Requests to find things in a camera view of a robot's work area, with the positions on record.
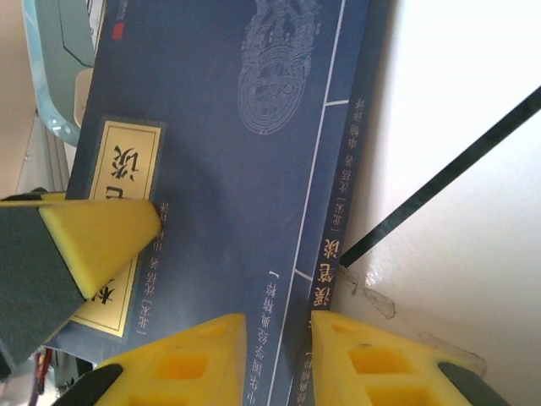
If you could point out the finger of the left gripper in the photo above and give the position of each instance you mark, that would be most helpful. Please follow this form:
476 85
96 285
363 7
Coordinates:
84 237

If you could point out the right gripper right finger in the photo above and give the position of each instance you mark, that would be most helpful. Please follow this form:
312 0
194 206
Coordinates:
380 372

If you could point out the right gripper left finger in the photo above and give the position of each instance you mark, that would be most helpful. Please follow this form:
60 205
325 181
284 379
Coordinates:
177 368

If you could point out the navy book long gold label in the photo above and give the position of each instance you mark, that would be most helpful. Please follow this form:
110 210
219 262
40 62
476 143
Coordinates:
220 169

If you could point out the mint green pencil case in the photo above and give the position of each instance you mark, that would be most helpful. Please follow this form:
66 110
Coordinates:
55 63

